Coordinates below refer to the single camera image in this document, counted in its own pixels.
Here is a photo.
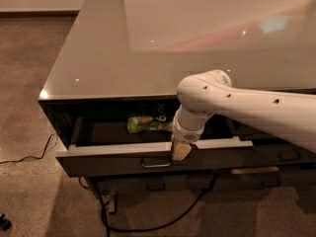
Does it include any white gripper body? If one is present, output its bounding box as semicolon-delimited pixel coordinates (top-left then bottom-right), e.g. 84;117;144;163
172;113;203;144

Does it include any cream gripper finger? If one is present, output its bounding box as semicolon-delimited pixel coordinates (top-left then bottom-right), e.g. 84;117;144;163
172;141;192;161

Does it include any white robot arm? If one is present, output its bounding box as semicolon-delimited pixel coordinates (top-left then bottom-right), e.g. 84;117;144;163
172;70;316;161

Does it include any dark glossy drawer cabinet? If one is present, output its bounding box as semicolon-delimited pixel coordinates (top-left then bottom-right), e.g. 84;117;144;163
39;0;315;198

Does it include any green snack bag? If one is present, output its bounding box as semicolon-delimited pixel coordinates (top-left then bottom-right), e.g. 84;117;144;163
127;116;173;133

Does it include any small black floor object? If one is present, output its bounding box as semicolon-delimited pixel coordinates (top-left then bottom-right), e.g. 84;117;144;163
0;213;12;232

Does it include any thick black floor cable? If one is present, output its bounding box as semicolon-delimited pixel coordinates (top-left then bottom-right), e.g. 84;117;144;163
77;176;218;237

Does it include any thin black floor cable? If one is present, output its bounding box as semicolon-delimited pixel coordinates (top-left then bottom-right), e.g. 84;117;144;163
0;132;59;166

